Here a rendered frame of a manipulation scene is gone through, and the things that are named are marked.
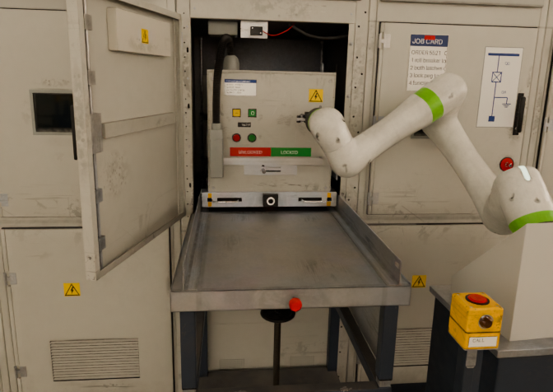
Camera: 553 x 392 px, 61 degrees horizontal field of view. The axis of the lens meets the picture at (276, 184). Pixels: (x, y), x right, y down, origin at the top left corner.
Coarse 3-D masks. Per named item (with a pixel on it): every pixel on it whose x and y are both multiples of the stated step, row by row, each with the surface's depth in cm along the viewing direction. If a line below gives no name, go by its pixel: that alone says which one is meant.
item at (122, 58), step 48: (96, 0) 118; (96, 48) 120; (144, 48) 139; (96, 96) 121; (144, 96) 147; (96, 144) 118; (144, 144) 149; (96, 192) 120; (144, 192) 151; (96, 240) 120; (144, 240) 147
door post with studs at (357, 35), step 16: (368, 0) 170; (352, 32) 172; (352, 48) 174; (352, 64) 175; (352, 80) 176; (352, 96) 177; (352, 112) 179; (352, 128) 180; (352, 192) 186; (352, 208) 187
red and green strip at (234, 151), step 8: (232, 152) 181; (240, 152) 182; (248, 152) 182; (256, 152) 182; (264, 152) 182; (272, 152) 183; (280, 152) 183; (288, 152) 183; (296, 152) 184; (304, 152) 184
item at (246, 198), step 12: (204, 192) 183; (216, 192) 183; (228, 192) 184; (240, 192) 184; (252, 192) 184; (264, 192) 185; (276, 192) 186; (288, 192) 186; (300, 192) 186; (312, 192) 187; (324, 192) 187; (336, 192) 188; (204, 204) 183; (228, 204) 184; (240, 204) 185; (252, 204) 185; (288, 204) 187; (300, 204) 188; (312, 204) 188; (336, 204) 189
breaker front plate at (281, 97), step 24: (240, 72) 175; (264, 72) 176; (240, 96) 177; (264, 96) 178; (288, 96) 179; (240, 120) 179; (264, 120) 180; (288, 120) 181; (240, 144) 181; (264, 144) 182; (288, 144) 183; (312, 144) 184; (240, 168) 183; (288, 168) 185; (312, 168) 186
